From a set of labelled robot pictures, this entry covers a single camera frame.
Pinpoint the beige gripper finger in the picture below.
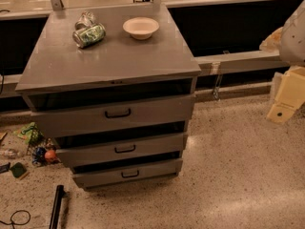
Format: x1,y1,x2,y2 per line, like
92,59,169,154
267,66,305,123

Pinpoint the grey drawer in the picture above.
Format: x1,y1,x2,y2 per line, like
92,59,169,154
56,133,188,168
31,94,194,137
72,158,183,189

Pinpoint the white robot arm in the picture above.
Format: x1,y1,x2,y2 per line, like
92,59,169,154
259,1,305,123

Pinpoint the grey drawer cabinet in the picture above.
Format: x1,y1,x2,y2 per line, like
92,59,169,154
16,5,200,189

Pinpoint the grey bottom drawer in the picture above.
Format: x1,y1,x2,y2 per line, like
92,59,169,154
72,158,183,189

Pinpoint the grey top drawer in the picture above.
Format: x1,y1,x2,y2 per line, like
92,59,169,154
31,94,194,137

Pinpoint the white paper bowl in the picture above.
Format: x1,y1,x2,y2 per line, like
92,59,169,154
123,17,159,40

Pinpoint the green soda can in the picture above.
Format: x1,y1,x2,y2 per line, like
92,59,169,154
72,23,106,49

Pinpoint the silver crushed can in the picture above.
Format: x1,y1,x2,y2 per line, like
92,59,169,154
74,10,96,30

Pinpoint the orange round fruit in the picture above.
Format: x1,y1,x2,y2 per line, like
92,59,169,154
45,150,57,163

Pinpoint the black bar on floor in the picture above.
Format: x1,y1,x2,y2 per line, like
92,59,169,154
49,185,66,229

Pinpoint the blue can on floor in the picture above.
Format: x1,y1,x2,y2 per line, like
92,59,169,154
32,147,47,167

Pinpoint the green chip bag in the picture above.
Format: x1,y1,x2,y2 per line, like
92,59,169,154
13,122,44,145

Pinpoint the green sponge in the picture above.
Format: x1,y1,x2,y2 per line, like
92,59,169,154
10,162,29,179

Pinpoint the clear plastic bottle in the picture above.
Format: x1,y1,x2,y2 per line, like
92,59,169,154
0,149,24,159

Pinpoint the dark small packet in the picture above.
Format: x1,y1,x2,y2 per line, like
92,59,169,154
0,163,10,174

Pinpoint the black cable on floor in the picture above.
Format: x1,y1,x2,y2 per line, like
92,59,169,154
0,209,31,229

